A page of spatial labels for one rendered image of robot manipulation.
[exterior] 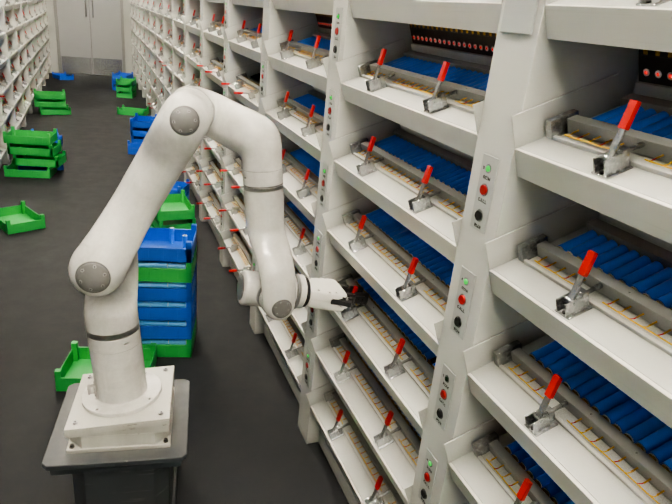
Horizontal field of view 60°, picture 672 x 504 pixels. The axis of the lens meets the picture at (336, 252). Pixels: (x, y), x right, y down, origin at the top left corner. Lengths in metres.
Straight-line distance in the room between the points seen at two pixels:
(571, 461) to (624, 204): 0.37
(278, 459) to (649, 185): 1.44
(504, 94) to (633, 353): 0.41
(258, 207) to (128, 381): 0.53
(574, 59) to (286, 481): 1.39
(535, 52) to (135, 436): 1.18
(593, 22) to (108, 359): 1.19
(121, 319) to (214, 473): 0.64
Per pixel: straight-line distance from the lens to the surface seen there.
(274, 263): 1.31
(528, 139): 0.91
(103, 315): 1.44
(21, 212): 3.97
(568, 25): 0.87
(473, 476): 1.14
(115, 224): 1.33
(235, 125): 1.29
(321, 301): 1.44
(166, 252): 2.17
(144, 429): 1.51
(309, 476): 1.87
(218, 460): 1.91
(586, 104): 0.97
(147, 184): 1.31
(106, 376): 1.51
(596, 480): 0.90
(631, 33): 0.79
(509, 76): 0.93
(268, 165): 1.29
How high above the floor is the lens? 1.28
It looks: 22 degrees down
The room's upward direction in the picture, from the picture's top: 6 degrees clockwise
